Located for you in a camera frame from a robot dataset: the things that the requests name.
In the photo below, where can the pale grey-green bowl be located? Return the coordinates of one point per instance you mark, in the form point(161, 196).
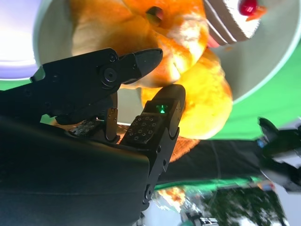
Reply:
point(270, 47)

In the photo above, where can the chocolate pink layered cake slice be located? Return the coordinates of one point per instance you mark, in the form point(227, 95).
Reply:
point(225, 21)

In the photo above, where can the lavender plate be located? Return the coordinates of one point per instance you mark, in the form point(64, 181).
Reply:
point(14, 35)

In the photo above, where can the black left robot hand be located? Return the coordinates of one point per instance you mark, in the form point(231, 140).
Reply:
point(282, 150)

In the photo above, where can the clear bag of yellow snacks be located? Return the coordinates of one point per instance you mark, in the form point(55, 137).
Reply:
point(172, 196)

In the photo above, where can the black cloth backdrop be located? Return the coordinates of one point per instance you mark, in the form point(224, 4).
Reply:
point(211, 160)

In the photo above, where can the orange wicker basket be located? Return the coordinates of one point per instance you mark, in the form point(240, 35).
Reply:
point(183, 148)

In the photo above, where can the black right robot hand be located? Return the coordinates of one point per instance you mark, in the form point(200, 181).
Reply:
point(70, 164)

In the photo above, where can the orange white twisted bread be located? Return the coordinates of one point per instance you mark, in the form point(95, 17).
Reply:
point(113, 28)

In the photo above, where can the round orange bun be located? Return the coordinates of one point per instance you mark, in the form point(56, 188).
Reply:
point(207, 99)

